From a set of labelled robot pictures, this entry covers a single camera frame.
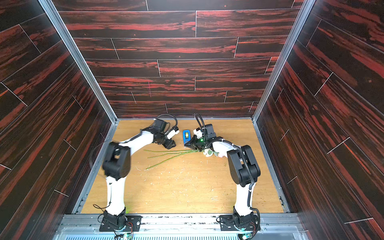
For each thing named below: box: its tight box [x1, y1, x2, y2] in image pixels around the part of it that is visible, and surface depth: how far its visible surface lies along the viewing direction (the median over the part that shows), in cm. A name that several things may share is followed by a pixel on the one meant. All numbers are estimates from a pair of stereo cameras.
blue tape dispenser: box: [183, 129, 192, 145], surface depth 107 cm
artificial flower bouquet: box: [143, 148, 227, 171], surface depth 100 cm
